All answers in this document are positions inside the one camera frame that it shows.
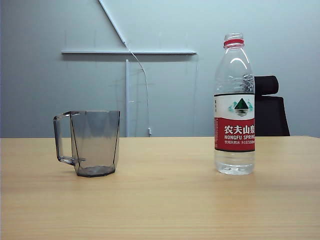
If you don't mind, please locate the clear bottle with red label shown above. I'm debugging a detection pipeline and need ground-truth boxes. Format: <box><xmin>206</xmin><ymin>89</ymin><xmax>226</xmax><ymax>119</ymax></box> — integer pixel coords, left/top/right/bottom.
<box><xmin>213</xmin><ymin>32</ymin><xmax>256</xmax><ymax>176</ymax></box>

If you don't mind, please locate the transparent grey faceted mug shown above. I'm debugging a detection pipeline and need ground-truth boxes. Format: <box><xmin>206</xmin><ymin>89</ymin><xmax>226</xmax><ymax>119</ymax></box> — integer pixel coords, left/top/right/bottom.
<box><xmin>52</xmin><ymin>110</ymin><xmax>121</xmax><ymax>179</ymax></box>

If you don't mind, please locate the black office chair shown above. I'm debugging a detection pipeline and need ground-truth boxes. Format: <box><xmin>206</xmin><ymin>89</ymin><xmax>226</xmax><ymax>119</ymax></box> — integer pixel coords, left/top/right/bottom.
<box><xmin>253</xmin><ymin>74</ymin><xmax>291</xmax><ymax>137</ymax></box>

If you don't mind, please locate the white hanging cable with plug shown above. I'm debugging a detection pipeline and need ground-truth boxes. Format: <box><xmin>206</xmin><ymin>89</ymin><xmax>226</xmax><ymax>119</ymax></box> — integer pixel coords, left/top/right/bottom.
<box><xmin>123</xmin><ymin>41</ymin><xmax>153</xmax><ymax>138</ymax></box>

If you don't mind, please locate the vertical white wall rail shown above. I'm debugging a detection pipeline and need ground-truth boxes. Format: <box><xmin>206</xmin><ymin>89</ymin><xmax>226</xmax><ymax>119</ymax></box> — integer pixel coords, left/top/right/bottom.
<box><xmin>124</xmin><ymin>59</ymin><xmax>131</xmax><ymax>138</ymax></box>

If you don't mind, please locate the long horizontal white wall rail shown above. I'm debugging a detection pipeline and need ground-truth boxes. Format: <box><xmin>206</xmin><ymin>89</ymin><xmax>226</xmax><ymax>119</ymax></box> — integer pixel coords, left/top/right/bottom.
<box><xmin>61</xmin><ymin>49</ymin><xmax>198</xmax><ymax>56</ymax></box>

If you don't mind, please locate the diagonal white wall rail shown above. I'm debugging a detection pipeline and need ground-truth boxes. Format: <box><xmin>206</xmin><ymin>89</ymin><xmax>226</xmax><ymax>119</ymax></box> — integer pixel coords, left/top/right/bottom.
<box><xmin>97</xmin><ymin>0</ymin><xmax>127</xmax><ymax>45</ymax></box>

